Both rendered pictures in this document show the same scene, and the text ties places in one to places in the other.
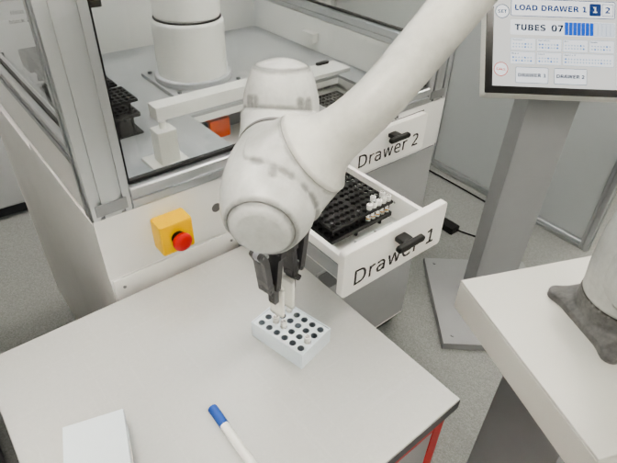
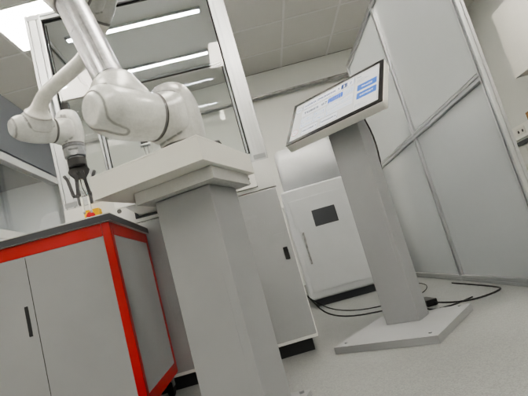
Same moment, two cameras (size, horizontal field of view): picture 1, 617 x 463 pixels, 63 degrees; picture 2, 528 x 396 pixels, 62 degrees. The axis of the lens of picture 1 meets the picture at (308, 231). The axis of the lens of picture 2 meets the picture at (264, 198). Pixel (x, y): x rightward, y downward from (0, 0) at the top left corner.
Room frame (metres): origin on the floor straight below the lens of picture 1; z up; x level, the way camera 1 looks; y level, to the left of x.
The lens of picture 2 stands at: (-0.38, -1.58, 0.44)
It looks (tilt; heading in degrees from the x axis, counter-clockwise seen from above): 8 degrees up; 36
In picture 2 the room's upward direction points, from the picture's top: 16 degrees counter-clockwise
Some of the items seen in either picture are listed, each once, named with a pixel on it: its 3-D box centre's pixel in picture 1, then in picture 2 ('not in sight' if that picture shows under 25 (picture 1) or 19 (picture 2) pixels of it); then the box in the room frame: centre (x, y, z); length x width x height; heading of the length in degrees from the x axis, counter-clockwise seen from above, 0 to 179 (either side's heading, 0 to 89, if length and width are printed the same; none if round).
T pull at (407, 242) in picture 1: (406, 240); not in sight; (0.77, -0.19, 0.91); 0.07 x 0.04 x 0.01; 130
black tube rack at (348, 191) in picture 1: (329, 203); not in sight; (0.95, -0.04, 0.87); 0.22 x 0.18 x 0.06; 40
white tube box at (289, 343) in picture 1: (290, 332); not in sight; (0.64, 0.03, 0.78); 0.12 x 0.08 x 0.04; 52
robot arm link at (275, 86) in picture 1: (280, 121); (67, 128); (0.63, 0.04, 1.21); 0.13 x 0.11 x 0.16; 178
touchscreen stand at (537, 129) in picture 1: (519, 203); (371, 219); (1.52, -0.75, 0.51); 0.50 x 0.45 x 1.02; 179
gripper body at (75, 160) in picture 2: not in sight; (78, 168); (0.64, 0.04, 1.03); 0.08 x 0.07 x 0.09; 142
